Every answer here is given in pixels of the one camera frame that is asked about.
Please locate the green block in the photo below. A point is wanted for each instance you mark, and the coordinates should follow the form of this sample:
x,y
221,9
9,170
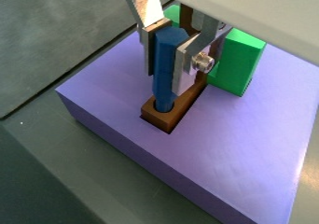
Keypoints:
x,y
172,14
233,72

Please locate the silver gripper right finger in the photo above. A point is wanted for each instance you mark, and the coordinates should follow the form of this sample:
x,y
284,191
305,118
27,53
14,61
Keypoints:
x,y
193,58

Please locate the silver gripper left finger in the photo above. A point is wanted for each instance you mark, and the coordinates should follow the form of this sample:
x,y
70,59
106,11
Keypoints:
x,y
150,18

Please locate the brown L-shaped socket piece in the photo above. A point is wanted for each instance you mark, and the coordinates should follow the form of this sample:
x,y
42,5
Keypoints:
x,y
166,121

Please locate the purple base block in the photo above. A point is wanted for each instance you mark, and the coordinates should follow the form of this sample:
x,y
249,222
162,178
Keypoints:
x,y
234,155

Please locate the left green block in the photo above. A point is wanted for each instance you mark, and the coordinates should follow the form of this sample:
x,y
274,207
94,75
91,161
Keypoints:
x,y
172,14

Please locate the right green block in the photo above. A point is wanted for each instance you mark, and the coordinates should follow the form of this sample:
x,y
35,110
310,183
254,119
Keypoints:
x,y
233,72

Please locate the blue peg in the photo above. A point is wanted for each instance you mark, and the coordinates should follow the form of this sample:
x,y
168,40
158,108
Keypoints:
x,y
169,38

